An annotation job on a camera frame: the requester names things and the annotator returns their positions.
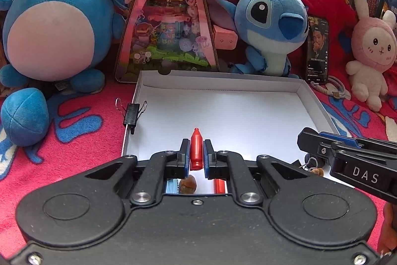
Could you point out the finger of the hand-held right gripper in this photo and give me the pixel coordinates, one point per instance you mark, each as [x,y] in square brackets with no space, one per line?
[341,138]
[313,142]

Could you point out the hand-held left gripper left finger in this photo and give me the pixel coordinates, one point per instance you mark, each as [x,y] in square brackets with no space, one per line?
[185,159]

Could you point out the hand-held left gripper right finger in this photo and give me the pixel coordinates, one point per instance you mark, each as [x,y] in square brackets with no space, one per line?
[208,161]

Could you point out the large black binder clip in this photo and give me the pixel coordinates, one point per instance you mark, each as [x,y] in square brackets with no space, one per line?
[322,161]

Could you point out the white cardboard box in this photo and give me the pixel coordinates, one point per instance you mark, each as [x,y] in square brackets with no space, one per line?
[232,116]

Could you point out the person's right hand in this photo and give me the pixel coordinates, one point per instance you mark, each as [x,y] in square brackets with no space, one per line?
[391,227]

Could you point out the small black binder clip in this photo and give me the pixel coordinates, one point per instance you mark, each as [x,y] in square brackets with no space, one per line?
[131,116]

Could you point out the black smartphone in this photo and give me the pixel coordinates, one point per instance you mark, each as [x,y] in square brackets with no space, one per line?
[318,50]

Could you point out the pink bunny plush toy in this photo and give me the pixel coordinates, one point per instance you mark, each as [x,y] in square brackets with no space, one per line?
[372,47]

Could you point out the pink cartoon printed blanket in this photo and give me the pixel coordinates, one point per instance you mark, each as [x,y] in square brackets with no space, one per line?
[86,144]

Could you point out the small pink box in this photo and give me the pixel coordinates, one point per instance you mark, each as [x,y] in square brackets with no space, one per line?
[225,36]

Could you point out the blue alien plush toy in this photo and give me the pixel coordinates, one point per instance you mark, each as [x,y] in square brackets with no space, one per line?
[266,19]

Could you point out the red bear printed blanket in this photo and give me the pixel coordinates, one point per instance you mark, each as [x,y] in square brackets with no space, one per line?
[322,1]

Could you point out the pink triangular toy box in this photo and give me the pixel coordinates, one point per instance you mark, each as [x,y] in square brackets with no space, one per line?
[167,19]

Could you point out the blue round mouse plush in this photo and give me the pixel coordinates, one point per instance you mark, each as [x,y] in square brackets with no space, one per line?
[52,26]

